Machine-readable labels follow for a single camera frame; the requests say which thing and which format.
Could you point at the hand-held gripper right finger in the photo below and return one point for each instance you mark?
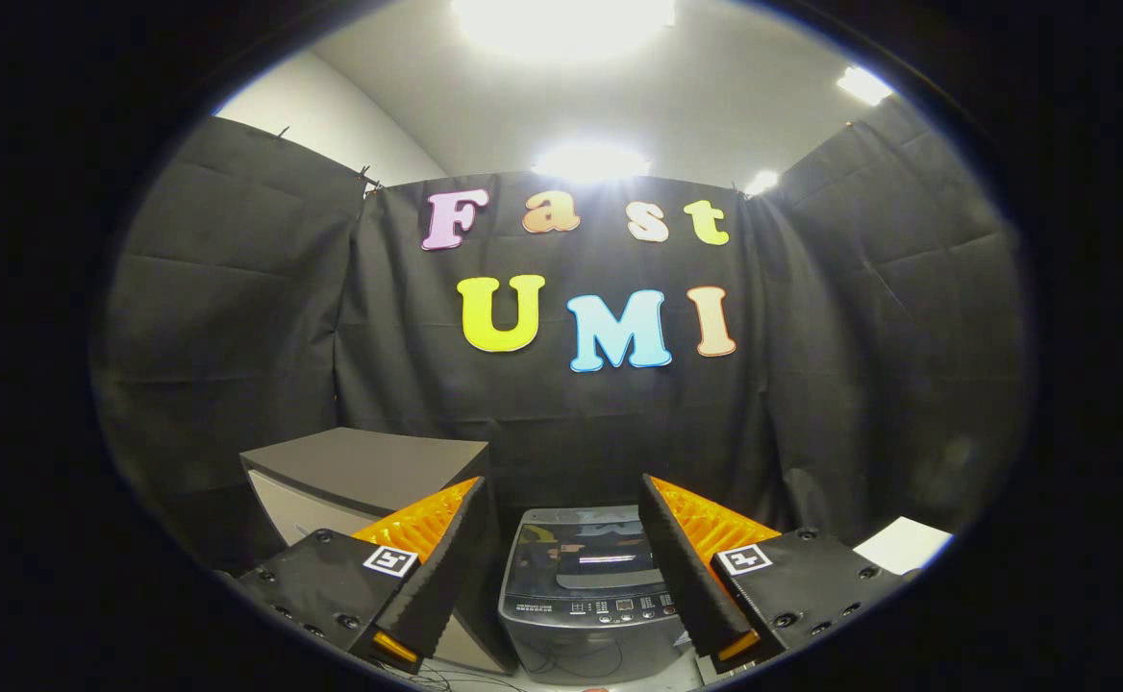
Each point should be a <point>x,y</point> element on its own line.
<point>679,567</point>

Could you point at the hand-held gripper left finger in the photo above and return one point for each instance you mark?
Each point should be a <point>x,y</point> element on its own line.
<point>446,567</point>

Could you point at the dark grey washing machine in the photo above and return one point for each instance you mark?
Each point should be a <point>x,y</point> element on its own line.
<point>581,644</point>

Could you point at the grey cabinet with dark top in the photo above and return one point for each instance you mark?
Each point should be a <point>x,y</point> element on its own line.
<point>360,471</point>

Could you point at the black backdrop cloth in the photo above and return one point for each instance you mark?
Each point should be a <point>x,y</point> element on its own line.
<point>561,413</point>

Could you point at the white flat board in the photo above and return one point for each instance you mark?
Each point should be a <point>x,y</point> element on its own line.
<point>903,546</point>

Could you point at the rectangular ceiling light panel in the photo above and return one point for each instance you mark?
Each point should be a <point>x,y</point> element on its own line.
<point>762,183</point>
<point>864,85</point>

